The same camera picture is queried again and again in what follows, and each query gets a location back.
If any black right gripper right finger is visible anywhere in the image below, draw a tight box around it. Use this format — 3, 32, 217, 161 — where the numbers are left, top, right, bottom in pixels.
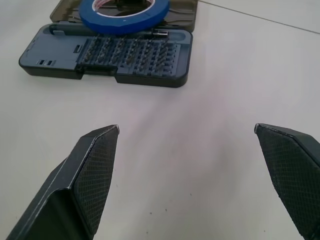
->
254, 123, 320, 240

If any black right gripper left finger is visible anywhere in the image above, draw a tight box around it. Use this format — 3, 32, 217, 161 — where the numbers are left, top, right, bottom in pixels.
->
0, 124, 120, 240

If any dark screwdriver bit set case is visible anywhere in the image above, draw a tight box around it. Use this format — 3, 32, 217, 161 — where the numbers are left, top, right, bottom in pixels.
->
18, 0, 198, 89

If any blue tape roll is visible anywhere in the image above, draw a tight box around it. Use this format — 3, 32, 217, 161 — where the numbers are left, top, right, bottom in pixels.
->
79, 0, 170, 35

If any dark screwdriver handle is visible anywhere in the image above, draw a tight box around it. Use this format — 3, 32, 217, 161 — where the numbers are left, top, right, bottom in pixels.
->
48, 23, 169, 40

